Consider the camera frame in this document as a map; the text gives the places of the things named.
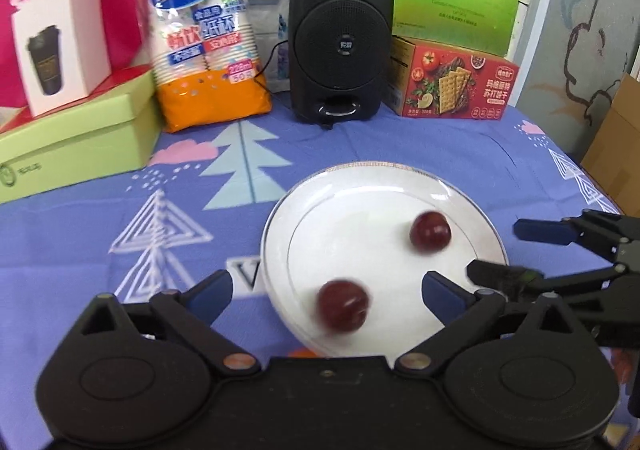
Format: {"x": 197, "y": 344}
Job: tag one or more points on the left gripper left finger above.
{"x": 188, "y": 319}

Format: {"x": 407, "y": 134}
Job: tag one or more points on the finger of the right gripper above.
{"x": 544, "y": 231}
{"x": 501, "y": 277}

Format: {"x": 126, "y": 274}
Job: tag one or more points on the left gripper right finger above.
{"x": 465, "y": 317}

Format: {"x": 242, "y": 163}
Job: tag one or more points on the dark red plum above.
{"x": 430, "y": 232}
{"x": 342, "y": 306}

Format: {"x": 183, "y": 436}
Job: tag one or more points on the brown cardboard box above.
{"x": 613, "y": 158}

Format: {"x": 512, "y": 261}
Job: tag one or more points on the blue patterned tablecloth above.
{"x": 201, "y": 203}

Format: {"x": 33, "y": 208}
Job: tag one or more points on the white round plate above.
{"x": 352, "y": 221}

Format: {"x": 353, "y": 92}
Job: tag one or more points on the light green shoe box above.
{"x": 112, "y": 131}

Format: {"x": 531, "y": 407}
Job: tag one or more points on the red cracker box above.
{"x": 432, "y": 80}

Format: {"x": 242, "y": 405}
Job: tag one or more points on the orange paper cup package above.
{"x": 205, "y": 61}

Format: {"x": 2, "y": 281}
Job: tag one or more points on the white cup box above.
{"x": 61, "y": 51}

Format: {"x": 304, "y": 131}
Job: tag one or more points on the black speaker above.
{"x": 338, "y": 56}

